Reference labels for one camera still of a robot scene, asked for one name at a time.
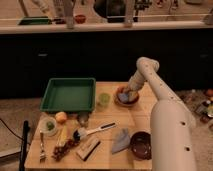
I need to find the blue sponge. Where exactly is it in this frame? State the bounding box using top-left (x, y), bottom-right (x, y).
top-left (118, 93), bottom-right (129, 103)

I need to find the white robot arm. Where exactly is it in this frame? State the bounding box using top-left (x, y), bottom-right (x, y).
top-left (127, 57), bottom-right (197, 171)

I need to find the brown clay bowl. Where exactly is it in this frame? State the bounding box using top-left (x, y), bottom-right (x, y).
top-left (114, 86), bottom-right (139, 107)

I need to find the green cup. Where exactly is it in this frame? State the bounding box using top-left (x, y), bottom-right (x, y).
top-left (97, 93), bottom-right (110, 108)

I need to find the wooden table board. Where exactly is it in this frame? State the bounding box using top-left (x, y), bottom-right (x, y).
top-left (25, 82), bottom-right (156, 171)

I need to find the light blue cloth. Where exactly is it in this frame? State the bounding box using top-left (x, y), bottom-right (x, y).
top-left (111, 128), bottom-right (130, 154)

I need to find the dark maroon bowl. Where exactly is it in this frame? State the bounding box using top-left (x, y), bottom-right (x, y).
top-left (130, 131), bottom-right (152, 160)

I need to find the grey metallic object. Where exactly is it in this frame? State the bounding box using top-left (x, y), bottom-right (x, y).
top-left (77, 113), bottom-right (89, 128)

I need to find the green plastic tray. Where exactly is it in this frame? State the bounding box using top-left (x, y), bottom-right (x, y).
top-left (40, 78), bottom-right (96, 113)

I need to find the wooden block with black edge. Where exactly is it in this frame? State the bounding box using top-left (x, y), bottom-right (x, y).
top-left (76, 136), bottom-right (100, 161)

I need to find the orange fruit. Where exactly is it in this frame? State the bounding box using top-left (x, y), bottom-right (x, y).
top-left (55, 112), bottom-right (67, 124)

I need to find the yellow corn cob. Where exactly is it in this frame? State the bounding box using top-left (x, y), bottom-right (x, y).
top-left (57, 126), bottom-right (67, 147)

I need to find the background red bowl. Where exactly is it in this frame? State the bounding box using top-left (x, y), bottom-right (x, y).
top-left (74, 14), bottom-right (86, 24)

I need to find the bunch of dark grapes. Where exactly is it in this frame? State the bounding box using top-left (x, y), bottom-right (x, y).
top-left (52, 139), bottom-right (79, 161)

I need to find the background green tray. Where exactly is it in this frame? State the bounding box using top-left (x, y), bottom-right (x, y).
top-left (18, 17), bottom-right (52, 25)

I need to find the silver fork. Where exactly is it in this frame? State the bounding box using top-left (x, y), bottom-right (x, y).
top-left (40, 131), bottom-right (46, 163)

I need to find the black stand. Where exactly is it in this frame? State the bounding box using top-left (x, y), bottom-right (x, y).
top-left (19, 120), bottom-right (30, 171)

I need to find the black cable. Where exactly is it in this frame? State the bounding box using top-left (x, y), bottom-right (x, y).
top-left (0, 117), bottom-right (24, 141)

